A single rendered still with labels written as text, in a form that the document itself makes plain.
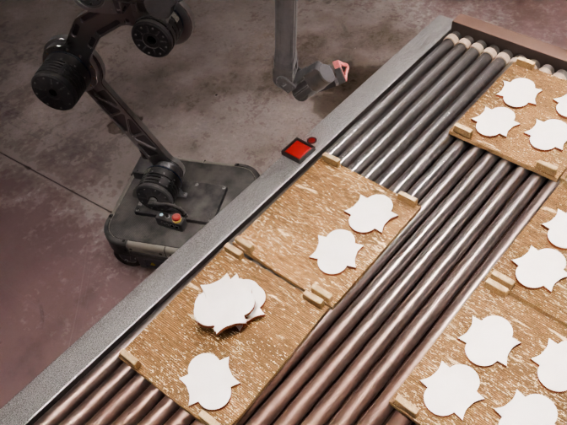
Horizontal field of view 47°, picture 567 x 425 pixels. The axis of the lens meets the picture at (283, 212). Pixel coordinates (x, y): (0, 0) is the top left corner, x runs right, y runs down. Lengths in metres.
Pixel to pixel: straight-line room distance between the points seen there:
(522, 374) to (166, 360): 0.83
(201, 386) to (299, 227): 0.52
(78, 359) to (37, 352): 1.22
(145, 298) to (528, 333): 0.97
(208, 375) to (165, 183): 1.33
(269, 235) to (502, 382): 0.71
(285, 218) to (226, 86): 2.06
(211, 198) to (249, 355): 1.34
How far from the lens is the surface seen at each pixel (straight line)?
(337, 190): 1.89
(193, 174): 2.99
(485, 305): 1.68
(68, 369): 1.75
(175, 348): 1.66
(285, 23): 1.73
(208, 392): 1.57
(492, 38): 2.45
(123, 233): 2.86
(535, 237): 1.83
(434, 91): 2.23
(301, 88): 1.87
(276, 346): 1.61
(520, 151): 2.04
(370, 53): 3.93
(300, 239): 1.78
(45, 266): 3.22
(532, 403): 1.57
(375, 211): 1.82
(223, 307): 1.60
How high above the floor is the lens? 2.34
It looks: 50 degrees down
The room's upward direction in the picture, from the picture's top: 9 degrees counter-clockwise
